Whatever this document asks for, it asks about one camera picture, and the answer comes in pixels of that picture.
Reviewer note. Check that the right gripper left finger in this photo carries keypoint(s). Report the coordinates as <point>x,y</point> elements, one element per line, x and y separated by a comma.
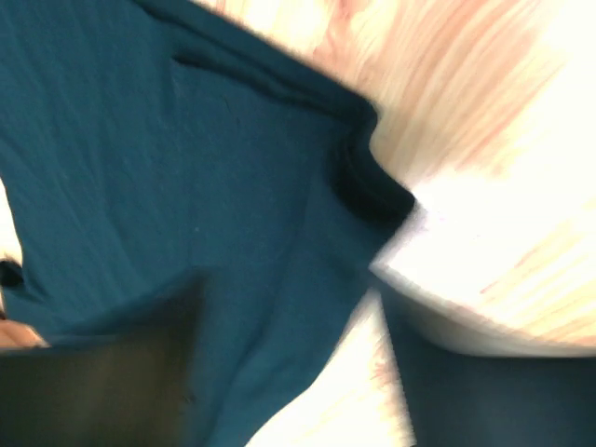
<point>118,381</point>

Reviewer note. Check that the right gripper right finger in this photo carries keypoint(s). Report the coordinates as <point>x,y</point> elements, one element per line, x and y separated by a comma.
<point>455,399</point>

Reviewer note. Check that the black t shirt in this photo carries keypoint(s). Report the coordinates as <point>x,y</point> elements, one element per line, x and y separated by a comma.
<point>144,141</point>

